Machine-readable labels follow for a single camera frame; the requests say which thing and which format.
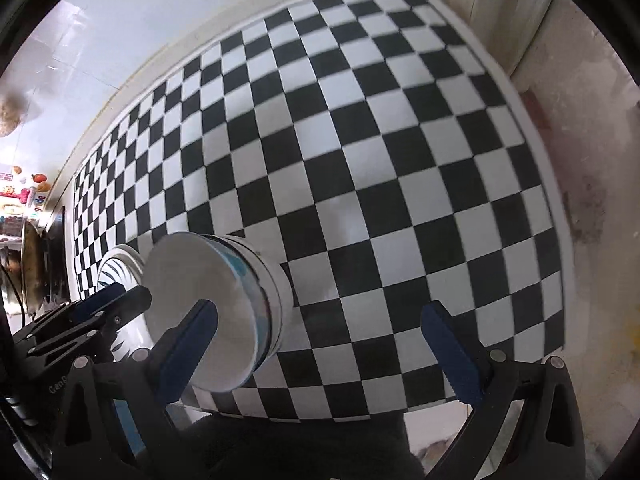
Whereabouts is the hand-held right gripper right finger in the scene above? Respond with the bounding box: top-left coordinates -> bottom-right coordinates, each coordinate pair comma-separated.
420,301 -> 587,480

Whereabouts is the white bowl with blue dots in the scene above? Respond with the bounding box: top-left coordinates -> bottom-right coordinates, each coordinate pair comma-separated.
141,232 -> 273,393

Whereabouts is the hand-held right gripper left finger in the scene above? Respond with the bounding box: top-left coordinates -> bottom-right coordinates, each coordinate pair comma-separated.
52,299 -> 219,480

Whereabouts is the white plate with black-striped rim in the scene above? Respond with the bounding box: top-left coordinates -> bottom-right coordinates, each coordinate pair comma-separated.
96,244 -> 156,361

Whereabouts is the cluster of colourful fridge magnets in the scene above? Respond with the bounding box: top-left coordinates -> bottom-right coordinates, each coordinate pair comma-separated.
0,165 -> 53,241

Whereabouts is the blue cabinet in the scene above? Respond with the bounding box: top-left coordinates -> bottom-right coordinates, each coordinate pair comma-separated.
115,399 -> 147,461

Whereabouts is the black and white checkered cloth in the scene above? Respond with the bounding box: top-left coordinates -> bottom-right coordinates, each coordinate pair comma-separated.
72,0 -> 566,421

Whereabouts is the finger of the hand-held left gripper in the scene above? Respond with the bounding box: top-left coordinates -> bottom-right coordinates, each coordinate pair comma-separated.
65,281 -> 127,326
12,286 -> 152,363

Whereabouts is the round metal pan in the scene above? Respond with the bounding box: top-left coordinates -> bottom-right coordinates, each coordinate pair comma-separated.
17,205 -> 68,321

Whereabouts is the beige round object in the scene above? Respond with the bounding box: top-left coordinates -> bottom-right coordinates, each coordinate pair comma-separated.
0,92 -> 26,138

